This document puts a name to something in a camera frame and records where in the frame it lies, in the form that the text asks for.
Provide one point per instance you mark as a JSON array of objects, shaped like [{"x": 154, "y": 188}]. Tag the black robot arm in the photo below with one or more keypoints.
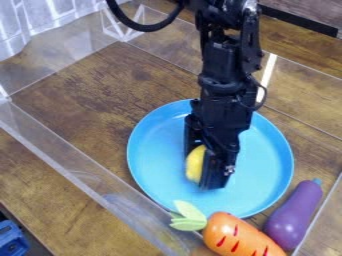
[{"x": 229, "y": 27}]

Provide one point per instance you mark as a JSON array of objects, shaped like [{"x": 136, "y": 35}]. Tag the clear acrylic enclosure wall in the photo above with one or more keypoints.
[{"x": 77, "y": 90}]

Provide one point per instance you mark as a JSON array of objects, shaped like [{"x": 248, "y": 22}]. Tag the purple toy eggplant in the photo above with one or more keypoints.
[{"x": 288, "y": 224}]

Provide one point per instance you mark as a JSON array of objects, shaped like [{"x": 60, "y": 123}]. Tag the white curtain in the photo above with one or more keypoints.
[{"x": 26, "y": 18}]

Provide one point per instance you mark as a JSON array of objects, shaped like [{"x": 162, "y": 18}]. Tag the yellow toy lemon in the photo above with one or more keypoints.
[{"x": 194, "y": 164}]

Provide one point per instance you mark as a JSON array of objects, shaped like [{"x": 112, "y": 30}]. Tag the blue object at corner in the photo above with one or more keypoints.
[{"x": 14, "y": 244}]

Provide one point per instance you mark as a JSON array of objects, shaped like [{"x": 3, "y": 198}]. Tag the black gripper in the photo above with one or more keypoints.
[{"x": 221, "y": 116}]

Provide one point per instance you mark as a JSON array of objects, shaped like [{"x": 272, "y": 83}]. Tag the blue round tray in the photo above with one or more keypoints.
[{"x": 264, "y": 172}]

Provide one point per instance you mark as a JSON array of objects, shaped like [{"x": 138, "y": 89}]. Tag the orange toy carrot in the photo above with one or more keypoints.
[{"x": 228, "y": 235}]

